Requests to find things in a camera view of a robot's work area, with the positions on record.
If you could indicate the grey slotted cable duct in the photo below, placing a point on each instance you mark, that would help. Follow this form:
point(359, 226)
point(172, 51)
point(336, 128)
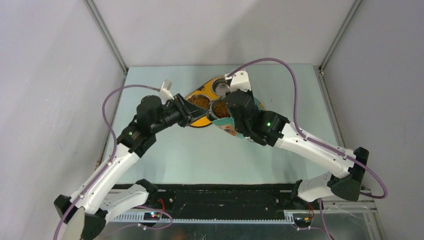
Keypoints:
point(151, 217)

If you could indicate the green pet food bag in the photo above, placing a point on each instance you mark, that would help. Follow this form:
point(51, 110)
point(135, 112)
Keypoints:
point(227, 125)

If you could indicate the left steel bowl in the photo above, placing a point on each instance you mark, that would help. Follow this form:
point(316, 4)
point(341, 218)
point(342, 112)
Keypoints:
point(200, 100)

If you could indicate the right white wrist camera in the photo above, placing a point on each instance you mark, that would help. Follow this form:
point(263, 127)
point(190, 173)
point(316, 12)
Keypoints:
point(238, 81)

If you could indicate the yellow double bowl feeder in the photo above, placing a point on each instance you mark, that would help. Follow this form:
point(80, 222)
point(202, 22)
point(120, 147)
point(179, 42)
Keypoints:
point(210, 95)

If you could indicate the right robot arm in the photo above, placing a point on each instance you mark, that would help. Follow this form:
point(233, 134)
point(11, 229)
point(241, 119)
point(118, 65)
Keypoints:
point(268, 128)

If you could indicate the metal food scoop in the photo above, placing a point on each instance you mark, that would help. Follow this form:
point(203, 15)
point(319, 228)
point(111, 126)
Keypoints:
point(217, 109)

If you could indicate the steel bowl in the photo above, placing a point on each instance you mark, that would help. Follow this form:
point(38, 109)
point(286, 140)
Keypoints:
point(200, 100)
point(220, 87)

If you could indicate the right steel bowl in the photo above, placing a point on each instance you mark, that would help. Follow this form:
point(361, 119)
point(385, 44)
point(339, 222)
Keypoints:
point(220, 87)

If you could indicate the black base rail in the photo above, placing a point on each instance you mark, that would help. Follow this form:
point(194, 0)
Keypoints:
point(217, 199)

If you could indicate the brown pet food kibble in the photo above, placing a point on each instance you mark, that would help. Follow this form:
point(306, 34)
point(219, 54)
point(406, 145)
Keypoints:
point(217, 108)

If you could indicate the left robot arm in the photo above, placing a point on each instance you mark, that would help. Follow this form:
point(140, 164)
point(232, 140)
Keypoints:
point(86, 211)

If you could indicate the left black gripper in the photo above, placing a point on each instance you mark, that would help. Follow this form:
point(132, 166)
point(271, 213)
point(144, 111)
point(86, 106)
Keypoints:
point(185, 108)

